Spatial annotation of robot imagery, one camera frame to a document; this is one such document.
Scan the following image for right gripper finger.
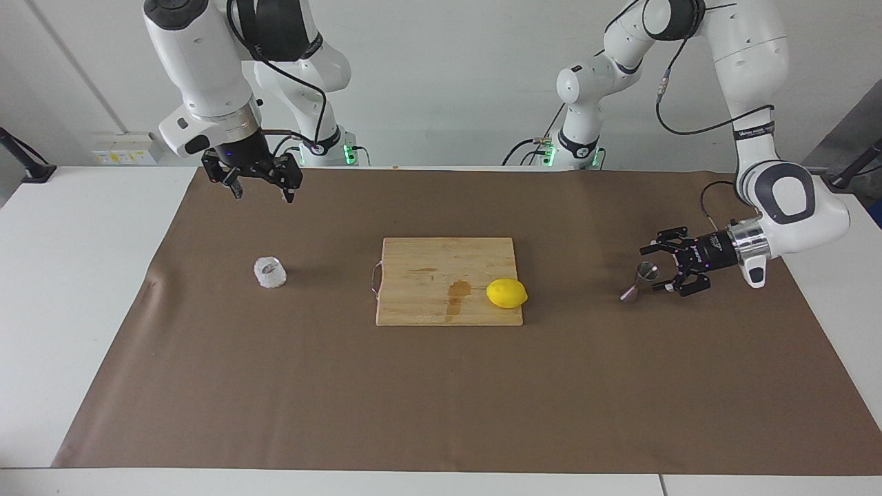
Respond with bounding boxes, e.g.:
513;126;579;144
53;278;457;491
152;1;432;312
267;152;305;205
201;152;246;201

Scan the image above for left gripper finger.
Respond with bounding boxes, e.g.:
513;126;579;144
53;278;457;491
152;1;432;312
651;266;712;298
639;225;690;257

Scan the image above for steel double jigger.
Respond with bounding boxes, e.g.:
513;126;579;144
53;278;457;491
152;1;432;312
619;261;660;302

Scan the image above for yellow lemon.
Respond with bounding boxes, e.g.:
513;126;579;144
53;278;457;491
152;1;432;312
486;278;529;309

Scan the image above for wooden cutting board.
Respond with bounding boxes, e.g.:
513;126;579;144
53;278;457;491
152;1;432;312
371;237;524;327

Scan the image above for dark grey partition panel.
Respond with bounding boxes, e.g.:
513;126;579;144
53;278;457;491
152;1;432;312
803;80;882;174

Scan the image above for brown paper table mat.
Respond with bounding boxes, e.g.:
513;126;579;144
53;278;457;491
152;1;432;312
52;167;882;477

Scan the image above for black right base cable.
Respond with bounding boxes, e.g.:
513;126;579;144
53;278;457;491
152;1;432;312
271;133;306;158

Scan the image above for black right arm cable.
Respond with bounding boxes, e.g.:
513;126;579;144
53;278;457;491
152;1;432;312
226;0;329;158

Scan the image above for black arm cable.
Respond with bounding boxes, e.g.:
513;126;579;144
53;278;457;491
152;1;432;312
226;0;329;158
603;3;776;228

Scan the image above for white wall socket box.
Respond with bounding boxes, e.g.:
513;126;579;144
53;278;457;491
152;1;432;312
92;132;163;166

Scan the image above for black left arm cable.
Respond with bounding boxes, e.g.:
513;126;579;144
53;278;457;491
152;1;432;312
603;3;776;228

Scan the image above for black left base cables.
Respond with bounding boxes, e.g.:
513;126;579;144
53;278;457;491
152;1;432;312
502;103;567;167

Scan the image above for black camera stand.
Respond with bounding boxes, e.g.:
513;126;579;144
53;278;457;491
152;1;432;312
0;126;57;184
825;138;882;194

